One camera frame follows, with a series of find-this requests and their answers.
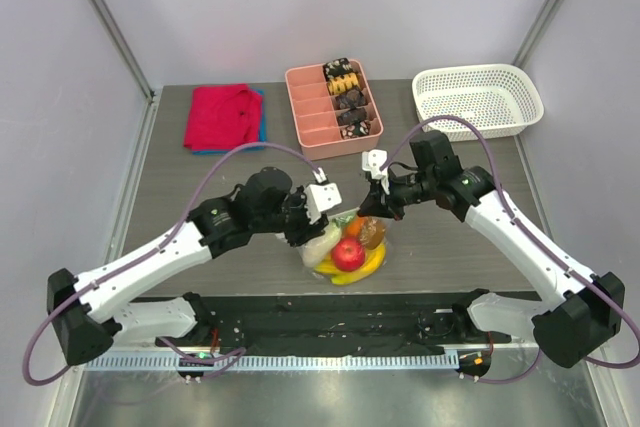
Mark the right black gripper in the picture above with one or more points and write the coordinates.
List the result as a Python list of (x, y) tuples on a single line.
[(382, 200)]

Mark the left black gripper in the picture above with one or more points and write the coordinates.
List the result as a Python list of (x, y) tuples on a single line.
[(306, 229)]

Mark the brown kiwi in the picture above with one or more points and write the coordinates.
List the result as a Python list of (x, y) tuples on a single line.
[(372, 233)]

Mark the orange fruit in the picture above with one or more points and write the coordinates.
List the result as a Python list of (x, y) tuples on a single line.
[(355, 226)]

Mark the clear polka dot zip bag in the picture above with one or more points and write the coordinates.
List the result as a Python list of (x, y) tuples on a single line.
[(351, 249)]

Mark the yellow banana bunch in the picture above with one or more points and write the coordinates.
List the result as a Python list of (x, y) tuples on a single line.
[(374, 259)]

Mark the red apple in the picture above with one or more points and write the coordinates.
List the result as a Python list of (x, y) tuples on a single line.
[(348, 254)]

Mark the white radish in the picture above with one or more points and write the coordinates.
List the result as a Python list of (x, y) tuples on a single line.
[(315, 250)]

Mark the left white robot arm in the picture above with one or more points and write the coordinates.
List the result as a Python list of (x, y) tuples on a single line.
[(95, 310)]

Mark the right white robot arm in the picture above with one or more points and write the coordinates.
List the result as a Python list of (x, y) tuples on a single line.
[(577, 310)]

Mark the black white dotted sock roll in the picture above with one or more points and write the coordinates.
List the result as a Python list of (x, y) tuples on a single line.
[(353, 131)]

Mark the dark floral sock roll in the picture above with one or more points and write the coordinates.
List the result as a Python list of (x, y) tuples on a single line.
[(351, 117)]

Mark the pink divided organizer tray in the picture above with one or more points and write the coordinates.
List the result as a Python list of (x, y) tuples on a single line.
[(315, 117)]

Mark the red folded cloth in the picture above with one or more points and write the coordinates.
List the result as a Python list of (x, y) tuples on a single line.
[(222, 117)]

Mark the dark brown sock roll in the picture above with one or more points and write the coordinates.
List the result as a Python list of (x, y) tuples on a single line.
[(349, 100)]

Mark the blue folded cloth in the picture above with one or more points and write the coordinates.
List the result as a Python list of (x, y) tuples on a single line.
[(262, 117)]

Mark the yellow patterned sock roll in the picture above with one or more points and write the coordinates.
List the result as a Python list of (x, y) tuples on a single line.
[(342, 83)]

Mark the black patterned sock roll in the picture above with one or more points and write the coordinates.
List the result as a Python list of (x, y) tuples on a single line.
[(337, 68)]

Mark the white perforated plastic basket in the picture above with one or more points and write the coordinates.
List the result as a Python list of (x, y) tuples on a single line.
[(500, 100)]

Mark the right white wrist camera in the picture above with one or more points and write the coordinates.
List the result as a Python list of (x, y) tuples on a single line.
[(374, 165)]

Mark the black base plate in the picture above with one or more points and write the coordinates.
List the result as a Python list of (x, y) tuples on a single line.
[(336, 325)]

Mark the white slotted cable duct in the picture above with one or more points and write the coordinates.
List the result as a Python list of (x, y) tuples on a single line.
[(166, 361)]

